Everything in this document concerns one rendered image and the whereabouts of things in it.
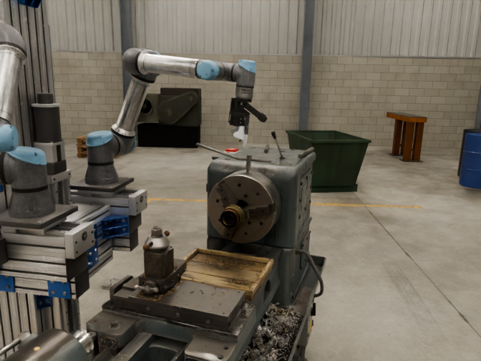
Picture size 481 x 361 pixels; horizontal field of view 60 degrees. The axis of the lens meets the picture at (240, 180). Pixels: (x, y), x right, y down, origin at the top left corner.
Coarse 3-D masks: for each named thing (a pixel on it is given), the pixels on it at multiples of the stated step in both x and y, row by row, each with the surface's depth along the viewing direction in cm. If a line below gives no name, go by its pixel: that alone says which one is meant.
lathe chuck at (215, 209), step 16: (240, 176) 179; (256, 176) 182; (240, 192) 181; (256, 192) 179; (272, 192) 181; (208, 208) 188; (224, 208) 187; (240, 224) 184; (256, 224) 182; (272, 224) 180; (240, 240) 186; (256, 240) 183
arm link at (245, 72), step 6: (240, 60) 168; (246, 60) 167; (234, 66) 170; (240, 66) 168; (246, 66) 167; (252, 66) 167; (234, 72) 169; (240, 72) 168; (246, 72) 168; (252, 72) 168; (234, 78) 171; (240, 78) 169; (246, 78) 168; (252, 78) 169; (240, 84) 169; (246, 84) 169; (252, 84) 170
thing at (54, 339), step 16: (32, 336) 80; (48, 336) 79; (64, 336) 80; (80, 336) 86; (0, 352) 75; (16, 352) 75; (32, 352) 74; (48, 352) 75; (64, 352) 77; (80, 352) 79
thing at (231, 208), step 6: (228, 210) 170; (234, 210) 171; (240, 210) 173; (222, 216) 170; (228, 216) 176; (234, 216) 168; (240, 216) 171; (222, 222) 171; (228, 222) 174; (234, 222) 169; (240, 222) 175
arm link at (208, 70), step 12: (132, 48) 177; (132, 60) 171; (144, 60) 170; (156, 60) 168; (168, 60) 166; (180, 60) 165; (192, 60) 163; (204, 60) 158; (132, 72) 176; (144, 72) 174; (156, 72) 171; (168, 72) 168; (180, 72) 165; (192, 72) 163; (204, 72) 159; (216, 72) 160
